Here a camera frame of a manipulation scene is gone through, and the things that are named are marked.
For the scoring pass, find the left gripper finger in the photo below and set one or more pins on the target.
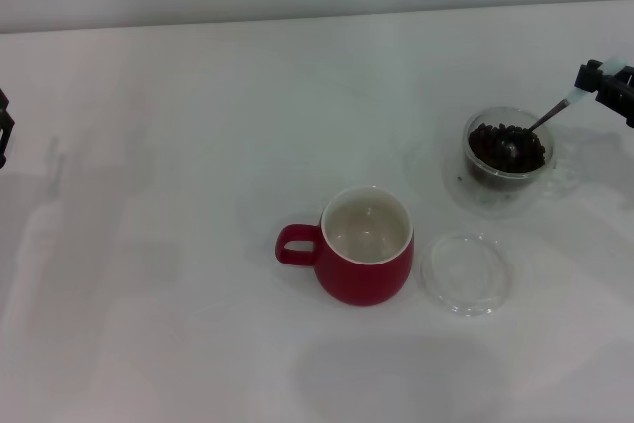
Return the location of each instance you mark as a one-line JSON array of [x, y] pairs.
[[5, 131]]

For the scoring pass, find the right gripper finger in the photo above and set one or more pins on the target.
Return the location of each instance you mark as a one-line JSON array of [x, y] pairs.
[[619, 93], [587, 77]]

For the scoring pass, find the red ceramic mug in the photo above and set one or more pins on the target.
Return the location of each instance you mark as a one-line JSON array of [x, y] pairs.
[[371, 284]]

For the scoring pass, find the clear glass cup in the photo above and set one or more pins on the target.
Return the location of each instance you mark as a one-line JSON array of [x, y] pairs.
[[547, 165]]

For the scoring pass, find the dark coffee beans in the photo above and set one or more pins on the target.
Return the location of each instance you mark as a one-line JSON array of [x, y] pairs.
[[490, 153]]

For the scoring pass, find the clear glass saucer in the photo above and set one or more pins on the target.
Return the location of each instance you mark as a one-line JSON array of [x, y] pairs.
[[475, 206]]

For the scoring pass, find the clear round glass lid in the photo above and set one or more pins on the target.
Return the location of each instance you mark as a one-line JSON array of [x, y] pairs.
[[465, 294]]

